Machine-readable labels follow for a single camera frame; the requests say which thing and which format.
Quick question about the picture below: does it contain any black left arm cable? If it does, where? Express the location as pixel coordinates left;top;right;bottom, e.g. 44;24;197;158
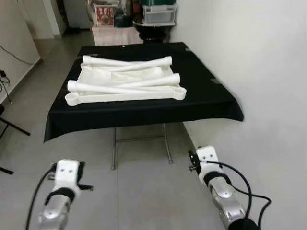
25;163;57;230

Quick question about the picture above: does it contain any grey metal table frame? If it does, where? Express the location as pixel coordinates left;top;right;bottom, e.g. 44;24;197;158
111;124;173;171

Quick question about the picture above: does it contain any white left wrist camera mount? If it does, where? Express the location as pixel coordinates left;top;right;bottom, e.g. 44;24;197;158
54;160;81;193

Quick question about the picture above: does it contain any black round stool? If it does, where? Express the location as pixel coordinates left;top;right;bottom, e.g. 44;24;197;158
133;18;179;45

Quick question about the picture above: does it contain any black wall cable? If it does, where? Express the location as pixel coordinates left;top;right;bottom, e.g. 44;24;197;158
0;44;41;66

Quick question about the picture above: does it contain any pink cloth cover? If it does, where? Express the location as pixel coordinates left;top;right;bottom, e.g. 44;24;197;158
91;26;143;46

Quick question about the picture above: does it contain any black chair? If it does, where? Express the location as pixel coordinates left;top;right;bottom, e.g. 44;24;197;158
0;104;32;175

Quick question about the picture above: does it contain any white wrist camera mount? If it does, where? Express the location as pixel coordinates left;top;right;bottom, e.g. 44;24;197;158
54;160;81;193
196;146;220;174

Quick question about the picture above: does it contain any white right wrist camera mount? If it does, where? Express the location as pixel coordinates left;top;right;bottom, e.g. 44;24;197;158
196;146;220;174

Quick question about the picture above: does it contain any white plastic children table top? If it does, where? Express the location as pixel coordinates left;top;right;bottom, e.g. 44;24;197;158
65;60;188;107

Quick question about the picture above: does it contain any dark bag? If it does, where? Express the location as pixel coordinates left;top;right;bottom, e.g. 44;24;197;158
115;4;143;28

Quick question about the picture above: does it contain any black tablecloth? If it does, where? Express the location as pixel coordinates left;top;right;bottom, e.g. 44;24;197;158
43;42;244;143

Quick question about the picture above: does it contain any black charger with cable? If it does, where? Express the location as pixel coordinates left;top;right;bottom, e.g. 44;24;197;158
0;69;12;104

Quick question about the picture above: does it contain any red printed box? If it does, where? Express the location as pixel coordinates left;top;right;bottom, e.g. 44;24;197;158
94;4;117;27

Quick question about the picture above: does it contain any grey plastic storage box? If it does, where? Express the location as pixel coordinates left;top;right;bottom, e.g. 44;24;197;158
142;5;177;25

